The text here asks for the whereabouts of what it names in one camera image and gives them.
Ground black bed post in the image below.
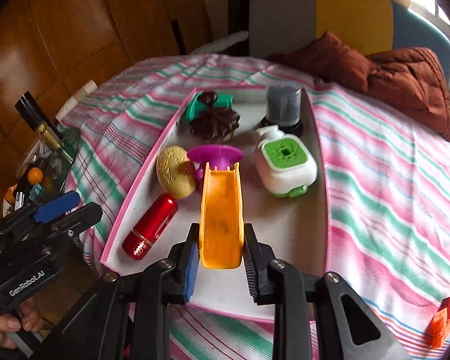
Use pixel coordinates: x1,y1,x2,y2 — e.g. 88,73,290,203
227,0,256,57

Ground grey cylindrical jar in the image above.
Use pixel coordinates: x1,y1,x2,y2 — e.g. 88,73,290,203
260,85,304,137

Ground yellow plastic slide piece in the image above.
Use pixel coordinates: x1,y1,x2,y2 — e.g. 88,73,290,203
199,161,245,270

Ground striped blanket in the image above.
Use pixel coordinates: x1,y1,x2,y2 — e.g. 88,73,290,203
56,52,450,360

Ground green and white plug-in device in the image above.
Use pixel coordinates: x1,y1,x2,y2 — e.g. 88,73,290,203
254,125,318,198

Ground person's left hand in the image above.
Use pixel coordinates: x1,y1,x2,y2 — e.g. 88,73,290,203
0,296,45,349

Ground beige oval perforated case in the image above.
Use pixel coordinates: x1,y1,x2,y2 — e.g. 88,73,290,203
156,145,197,200

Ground white plastic bottle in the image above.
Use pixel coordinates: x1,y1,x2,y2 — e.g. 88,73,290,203
56,80,97,122

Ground wooden wardrobe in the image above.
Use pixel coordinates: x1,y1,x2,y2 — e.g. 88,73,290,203
0,0,226,214

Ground pink-edged white box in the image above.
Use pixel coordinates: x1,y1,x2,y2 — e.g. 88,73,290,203
100,86,329,323

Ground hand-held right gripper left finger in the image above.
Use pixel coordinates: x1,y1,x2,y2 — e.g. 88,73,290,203
33,223,200,360

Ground purple plastic funnel piece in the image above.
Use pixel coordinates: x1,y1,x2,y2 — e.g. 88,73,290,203
187,144,244,181

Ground orange linked cube blocks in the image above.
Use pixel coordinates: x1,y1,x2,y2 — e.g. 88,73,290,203
425,307,450,349

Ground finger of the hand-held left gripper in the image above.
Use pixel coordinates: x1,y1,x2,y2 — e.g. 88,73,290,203
48,202,103,239
7,190,80,226

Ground brown flower-shaped toy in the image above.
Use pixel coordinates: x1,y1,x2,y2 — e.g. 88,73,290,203
189,107,241,144

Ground green toy piece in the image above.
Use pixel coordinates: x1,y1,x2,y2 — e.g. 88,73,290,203
180,91,234,122

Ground blue yellow grey headboard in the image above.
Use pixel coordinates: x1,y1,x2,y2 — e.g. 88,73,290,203
248,0,450,87

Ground brown quilt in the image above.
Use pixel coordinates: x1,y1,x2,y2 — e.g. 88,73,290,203
266,31,450,141

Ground black bottle with gold band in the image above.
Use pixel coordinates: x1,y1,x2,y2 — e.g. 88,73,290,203
15,91,66,154

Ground red metallic cylinder case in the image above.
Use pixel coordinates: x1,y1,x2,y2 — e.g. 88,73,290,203
121,194,178,260

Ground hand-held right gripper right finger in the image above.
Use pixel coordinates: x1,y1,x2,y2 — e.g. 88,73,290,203
243,223,411,360

